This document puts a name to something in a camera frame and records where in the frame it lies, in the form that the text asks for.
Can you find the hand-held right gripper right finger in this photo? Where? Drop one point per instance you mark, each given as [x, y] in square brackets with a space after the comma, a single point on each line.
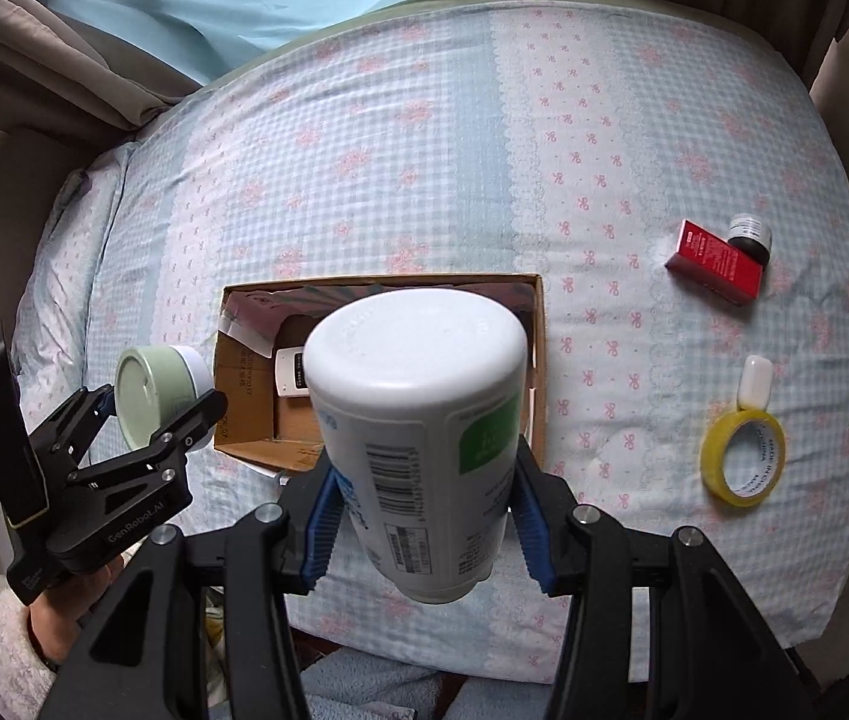
[533, 532]

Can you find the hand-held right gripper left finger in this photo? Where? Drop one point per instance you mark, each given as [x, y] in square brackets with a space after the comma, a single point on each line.
[319, 532]

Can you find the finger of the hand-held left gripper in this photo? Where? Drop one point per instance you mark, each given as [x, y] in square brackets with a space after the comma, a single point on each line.
[184, 426]
[68, 420]

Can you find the green round jar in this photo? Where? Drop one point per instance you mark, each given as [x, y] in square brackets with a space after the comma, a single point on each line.
[150, 390]

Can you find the cardboard box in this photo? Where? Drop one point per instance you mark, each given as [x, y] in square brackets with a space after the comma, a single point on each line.
[244, 397]

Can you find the white plastic bottle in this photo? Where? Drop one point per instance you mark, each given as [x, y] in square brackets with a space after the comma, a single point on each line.
[409, 390]

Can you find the person's left hand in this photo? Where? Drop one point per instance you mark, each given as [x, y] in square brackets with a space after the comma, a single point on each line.
[64, 619]

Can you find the small white device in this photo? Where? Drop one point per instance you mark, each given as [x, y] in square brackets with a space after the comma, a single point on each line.
[291, 371]

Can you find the yellow tape roll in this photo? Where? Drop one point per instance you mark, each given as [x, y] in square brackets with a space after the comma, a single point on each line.
[713, 457]

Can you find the small white case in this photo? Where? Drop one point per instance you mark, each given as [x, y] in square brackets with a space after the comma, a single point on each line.
[756, 382]

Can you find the red carton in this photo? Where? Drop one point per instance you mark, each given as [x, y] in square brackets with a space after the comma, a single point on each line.
[713, 262]

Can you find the checked floral bed sheet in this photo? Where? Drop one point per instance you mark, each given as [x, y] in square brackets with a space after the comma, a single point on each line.
[432, 165]

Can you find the small black jar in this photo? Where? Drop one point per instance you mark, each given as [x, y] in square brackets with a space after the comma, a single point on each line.
[750, 236]

